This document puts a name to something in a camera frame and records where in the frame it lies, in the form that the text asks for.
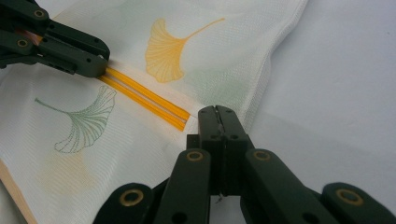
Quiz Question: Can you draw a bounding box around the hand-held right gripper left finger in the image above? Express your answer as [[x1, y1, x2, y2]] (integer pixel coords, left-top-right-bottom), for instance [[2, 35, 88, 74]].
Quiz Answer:
[[186, 105, 224, 198]]

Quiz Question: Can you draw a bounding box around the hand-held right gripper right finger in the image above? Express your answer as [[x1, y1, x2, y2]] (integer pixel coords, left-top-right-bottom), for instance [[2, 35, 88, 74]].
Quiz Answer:
[[216, 104, 256, 198]]

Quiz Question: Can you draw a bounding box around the white leaf-print mesh laundry bag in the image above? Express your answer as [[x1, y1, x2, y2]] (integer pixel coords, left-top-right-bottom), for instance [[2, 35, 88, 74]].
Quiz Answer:
[[0, 0, 310, 224]]

